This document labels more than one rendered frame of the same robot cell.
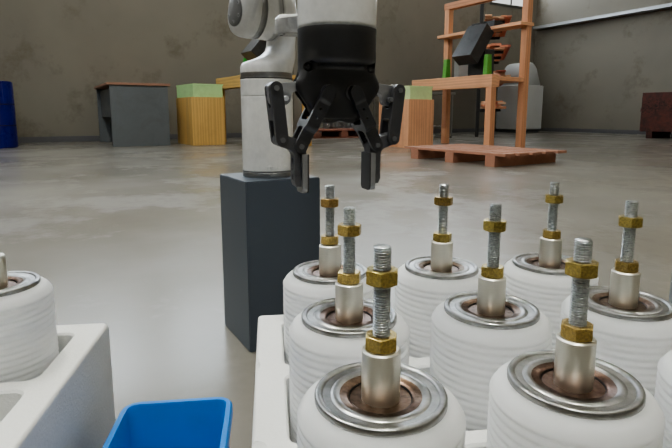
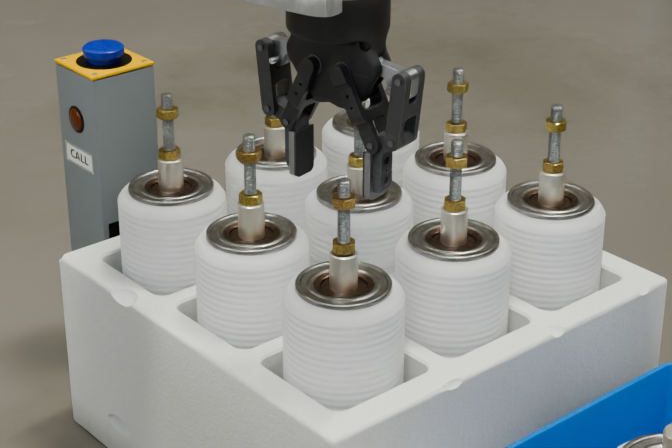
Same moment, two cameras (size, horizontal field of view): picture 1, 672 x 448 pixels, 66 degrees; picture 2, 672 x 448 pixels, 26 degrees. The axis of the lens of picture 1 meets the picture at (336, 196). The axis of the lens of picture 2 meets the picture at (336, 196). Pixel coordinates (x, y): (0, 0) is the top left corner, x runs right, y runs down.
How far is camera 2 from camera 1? 1.40 m
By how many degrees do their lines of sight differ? 115
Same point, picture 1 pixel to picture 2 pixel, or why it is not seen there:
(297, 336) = (505, 257)
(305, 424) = (598, 219)
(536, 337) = not seen: hidden behind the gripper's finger
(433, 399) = (534, 185)
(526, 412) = (501, 170)
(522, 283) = (219, 208)
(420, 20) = not seen: outside the picture
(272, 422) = (523, 335)
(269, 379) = (468, 363)
